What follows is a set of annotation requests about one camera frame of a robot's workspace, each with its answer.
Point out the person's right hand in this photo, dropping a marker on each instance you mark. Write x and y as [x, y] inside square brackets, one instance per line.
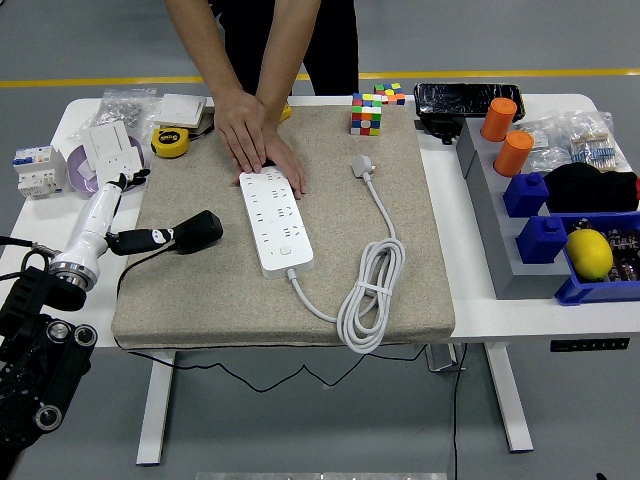
[240, 130]

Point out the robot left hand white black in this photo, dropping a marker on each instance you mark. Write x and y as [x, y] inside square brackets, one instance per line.
[90, 225]

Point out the person's left hand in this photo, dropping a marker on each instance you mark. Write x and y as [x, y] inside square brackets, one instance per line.
[287, 160]

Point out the white power strip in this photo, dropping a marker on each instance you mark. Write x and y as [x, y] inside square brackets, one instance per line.
[277, 235]

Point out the black power adapter plug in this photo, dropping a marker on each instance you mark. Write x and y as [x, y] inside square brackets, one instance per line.
[200, 231]

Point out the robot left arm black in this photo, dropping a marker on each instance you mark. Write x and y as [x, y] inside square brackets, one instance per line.
[45, 350]

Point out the person's right forearm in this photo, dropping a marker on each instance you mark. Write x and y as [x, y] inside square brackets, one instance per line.
[210, 50]

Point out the person's left forearm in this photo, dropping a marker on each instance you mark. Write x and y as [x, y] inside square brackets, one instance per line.
[290, 50]

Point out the purple bowl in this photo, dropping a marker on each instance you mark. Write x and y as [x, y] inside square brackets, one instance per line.
[80, 180]

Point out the squarish yellow tape measure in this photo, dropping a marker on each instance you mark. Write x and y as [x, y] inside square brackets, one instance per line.
[286, 112]

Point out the white socket plate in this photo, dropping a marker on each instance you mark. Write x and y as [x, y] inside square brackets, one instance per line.
[117, 165]

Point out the round yellow tape measure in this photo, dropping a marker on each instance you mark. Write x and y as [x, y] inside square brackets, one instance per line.
[170, 142]

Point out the white circuit breaker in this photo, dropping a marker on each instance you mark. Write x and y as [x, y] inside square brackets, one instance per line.
[37, 172]

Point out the large colourful puzzle cube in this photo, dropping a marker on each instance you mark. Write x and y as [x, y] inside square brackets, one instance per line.
[366, 115]

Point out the plastic bag of screws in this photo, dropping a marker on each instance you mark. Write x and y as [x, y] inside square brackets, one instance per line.
[125, 107]

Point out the white table leg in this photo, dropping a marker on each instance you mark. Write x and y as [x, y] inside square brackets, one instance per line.
[510, 400]
[155, 410]

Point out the small colourful puzzle cube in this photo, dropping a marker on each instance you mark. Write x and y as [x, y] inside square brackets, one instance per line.
[392, 94]

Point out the person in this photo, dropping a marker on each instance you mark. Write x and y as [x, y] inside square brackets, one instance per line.
[340, 40]

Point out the black table control panel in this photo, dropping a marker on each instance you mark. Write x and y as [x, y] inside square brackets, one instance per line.
[590, 345]

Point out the grey-brown mat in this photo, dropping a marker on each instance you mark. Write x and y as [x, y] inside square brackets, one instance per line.
[200, 300]

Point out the blue plastic bin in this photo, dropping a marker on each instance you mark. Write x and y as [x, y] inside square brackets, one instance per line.
[575, 292]

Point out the shiny black plastic tray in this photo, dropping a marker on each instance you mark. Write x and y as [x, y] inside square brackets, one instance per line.
[465, 97]

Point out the orange cylinder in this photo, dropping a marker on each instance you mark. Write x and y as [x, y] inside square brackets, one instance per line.
[498, 120]
[514, 154]

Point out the yellow lemon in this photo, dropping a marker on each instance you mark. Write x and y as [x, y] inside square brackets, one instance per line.
[590, 255]

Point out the grey stepped block holder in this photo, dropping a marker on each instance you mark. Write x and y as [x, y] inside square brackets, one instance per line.
[500, 225]

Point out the blue block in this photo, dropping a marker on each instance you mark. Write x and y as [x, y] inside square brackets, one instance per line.
[525, 195]
[541, 242]

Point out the clear plastic parts bag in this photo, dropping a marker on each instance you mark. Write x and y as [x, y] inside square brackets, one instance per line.
[547, 145]

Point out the black cloth bundle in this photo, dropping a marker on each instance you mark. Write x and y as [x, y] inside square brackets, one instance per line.
[590, 190]

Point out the plastic bag of resistors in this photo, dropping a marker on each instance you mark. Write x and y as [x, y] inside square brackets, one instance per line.
[597, 147]

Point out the white wall switch panel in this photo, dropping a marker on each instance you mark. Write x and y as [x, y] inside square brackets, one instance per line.
[177, 110]

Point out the white switch plate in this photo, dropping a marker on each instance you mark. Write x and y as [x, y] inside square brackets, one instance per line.
[107, 142]

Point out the grey metal bracket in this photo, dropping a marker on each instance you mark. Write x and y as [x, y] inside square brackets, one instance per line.
[442, 360]

